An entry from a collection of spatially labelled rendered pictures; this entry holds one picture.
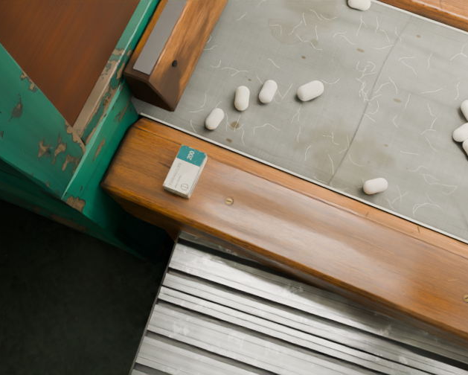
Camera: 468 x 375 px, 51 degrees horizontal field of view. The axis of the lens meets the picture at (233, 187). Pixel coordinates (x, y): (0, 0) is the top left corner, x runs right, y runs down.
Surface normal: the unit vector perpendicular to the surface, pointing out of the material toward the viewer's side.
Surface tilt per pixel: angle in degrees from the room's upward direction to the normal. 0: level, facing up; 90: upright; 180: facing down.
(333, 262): 0
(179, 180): 0
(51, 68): 90
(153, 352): 0
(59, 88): 90
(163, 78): 66
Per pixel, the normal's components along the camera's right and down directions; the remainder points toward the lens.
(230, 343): 0.00, -0.25
